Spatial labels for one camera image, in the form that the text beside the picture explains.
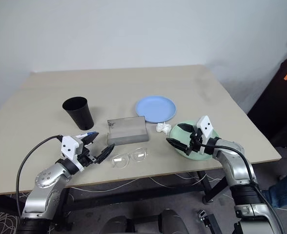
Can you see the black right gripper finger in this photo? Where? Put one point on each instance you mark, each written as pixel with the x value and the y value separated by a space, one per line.
pixel 186 128
pixel 178 145

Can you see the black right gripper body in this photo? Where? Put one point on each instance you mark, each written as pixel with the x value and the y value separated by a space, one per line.
pixel 195 142

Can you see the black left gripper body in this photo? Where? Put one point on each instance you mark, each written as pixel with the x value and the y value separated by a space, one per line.
pixel 86 159

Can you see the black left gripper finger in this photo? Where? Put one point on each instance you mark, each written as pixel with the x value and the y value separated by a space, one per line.
pixel 90 139
pixel 105 152

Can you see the light green plate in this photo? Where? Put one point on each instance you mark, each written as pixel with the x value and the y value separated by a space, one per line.
pixel 180 134

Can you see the white marker pen blue cap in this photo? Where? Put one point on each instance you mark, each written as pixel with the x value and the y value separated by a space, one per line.
pixel 81 135

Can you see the clear frame glasses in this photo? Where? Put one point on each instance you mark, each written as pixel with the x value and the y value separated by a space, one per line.
pixel 119 160

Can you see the white tissue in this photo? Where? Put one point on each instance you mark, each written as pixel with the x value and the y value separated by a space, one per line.
pixel 162 127

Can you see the grey glasses case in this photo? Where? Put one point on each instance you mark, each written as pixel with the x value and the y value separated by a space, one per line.
pixel 126 137

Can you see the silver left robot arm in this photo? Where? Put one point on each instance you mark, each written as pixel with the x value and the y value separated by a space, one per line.
pixel 46 181

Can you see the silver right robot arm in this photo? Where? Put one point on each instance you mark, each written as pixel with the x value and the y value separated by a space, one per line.
pixel 233 166

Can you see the black plastic cup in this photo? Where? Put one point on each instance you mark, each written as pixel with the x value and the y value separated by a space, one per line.
pixel 82 119

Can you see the light blue plate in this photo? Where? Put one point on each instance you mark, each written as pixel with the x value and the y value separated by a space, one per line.
pixel 155 108

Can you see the dark rounded shape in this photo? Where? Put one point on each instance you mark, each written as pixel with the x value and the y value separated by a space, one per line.
pixel 116 225
pixel 172 222

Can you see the small black floor device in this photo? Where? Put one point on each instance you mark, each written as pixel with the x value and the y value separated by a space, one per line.
pixel 208 220

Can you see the large black case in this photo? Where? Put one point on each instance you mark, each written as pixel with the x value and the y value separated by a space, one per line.
pixel 275 109

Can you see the person's blue jeans leg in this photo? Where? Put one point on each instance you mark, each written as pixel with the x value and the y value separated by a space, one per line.
pixel 282 192

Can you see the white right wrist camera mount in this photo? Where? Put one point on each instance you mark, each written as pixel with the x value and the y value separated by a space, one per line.
pixel 205 126

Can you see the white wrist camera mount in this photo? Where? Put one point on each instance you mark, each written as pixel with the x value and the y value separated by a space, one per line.
pixel 205 126
pixel 69 146

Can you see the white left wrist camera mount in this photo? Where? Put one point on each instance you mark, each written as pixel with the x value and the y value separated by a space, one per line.
pixel 69 146

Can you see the black metal table frame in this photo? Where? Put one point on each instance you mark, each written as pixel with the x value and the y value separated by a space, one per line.
pixel 138 197

